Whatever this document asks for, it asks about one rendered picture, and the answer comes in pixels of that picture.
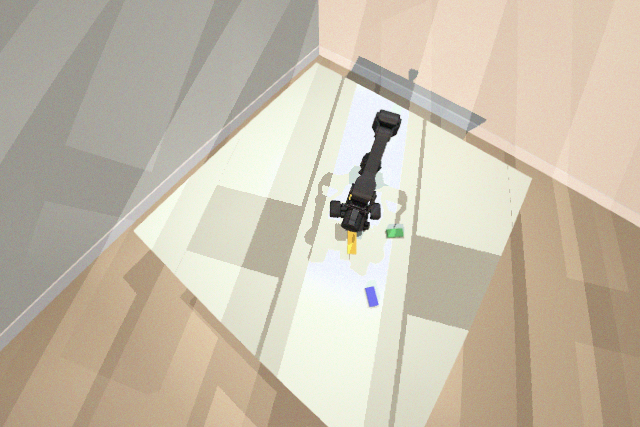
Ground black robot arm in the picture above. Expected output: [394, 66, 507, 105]
[341, 109, 402, 233]

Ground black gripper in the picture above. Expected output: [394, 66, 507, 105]
[329, 200, 381, 220]

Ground blue rectangular bar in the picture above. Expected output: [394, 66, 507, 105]
[365, 286, 379, 307]

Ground yellow bar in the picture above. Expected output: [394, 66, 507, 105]
[347, 231, 357, 255]

